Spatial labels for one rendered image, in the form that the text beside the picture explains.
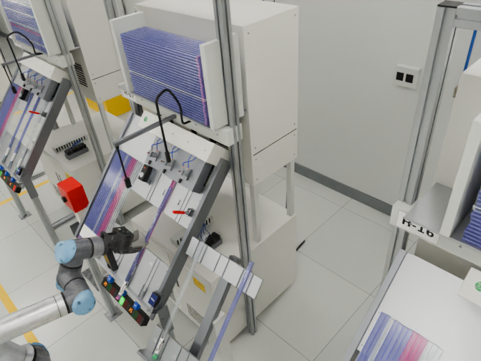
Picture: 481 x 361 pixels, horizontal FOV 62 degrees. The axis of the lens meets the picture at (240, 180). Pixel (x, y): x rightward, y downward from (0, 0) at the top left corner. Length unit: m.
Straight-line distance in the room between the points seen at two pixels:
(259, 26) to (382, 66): 1.37
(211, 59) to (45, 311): 0.97
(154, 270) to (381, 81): 1.87
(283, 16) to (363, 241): 1.85
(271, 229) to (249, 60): 0.98
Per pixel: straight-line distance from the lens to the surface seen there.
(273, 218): 2.26
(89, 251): 1.52
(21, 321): 1.46
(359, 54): 2.87
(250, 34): 1.57
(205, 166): 1.64
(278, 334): 2.53
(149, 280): 1.84
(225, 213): 2.31
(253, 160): 1.79
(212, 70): 1.45
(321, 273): 2.81
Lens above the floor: 2.13
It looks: 36 degrees down
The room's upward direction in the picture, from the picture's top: 5 degrees counter-clockwise
